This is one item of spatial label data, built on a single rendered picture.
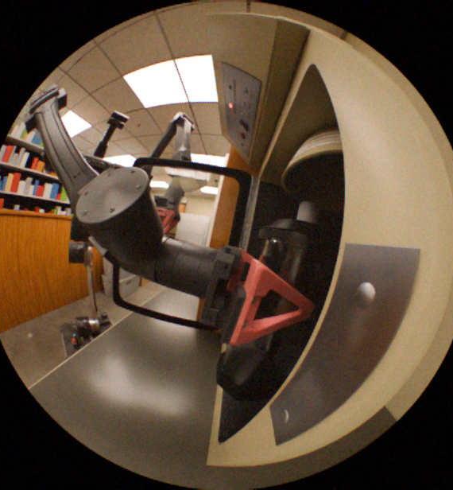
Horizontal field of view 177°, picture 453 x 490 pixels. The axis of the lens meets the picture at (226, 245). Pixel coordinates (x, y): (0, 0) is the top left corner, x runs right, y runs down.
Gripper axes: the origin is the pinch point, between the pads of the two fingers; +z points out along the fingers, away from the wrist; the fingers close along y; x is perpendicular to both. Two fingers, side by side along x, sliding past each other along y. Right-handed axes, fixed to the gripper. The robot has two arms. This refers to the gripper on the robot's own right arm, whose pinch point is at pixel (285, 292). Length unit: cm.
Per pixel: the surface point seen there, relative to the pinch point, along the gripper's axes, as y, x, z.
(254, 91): -2.9, -23.6, -10.4
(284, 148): 1.6, -18.8, -4.3
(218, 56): -5.7, -29.2, -16.8
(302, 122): -4.2, -18.8, -4.3
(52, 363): 5, 127, -118
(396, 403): -19.4, 20.2, 39.2
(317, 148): -5.6, -14.4, -3.2
